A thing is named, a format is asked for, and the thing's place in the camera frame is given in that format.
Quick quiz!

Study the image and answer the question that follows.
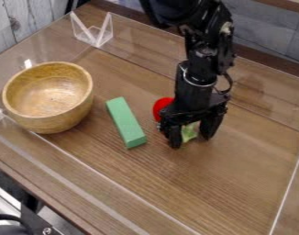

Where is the wooden bowl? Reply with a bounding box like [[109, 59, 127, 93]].
[[1, 62, 93, 134]]

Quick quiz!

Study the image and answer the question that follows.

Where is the green rectangular block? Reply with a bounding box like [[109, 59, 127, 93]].
[[105, 96, 147, 149]]

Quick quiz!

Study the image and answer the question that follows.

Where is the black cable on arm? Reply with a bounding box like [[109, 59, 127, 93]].
[[212, 73, 235, 95]]

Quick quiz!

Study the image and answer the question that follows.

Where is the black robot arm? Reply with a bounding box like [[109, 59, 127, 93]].
[[140, 0, 235, 149]]

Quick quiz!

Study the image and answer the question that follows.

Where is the black metal table frame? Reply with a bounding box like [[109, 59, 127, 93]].
[[0, 170, 67, 235]]

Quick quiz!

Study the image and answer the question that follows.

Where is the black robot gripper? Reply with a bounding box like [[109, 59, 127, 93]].
[[159, 63, 231, 149]]

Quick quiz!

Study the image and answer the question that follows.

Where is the red plush fruit green leaf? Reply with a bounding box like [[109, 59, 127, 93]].
[[152, 97, 199, 143]]

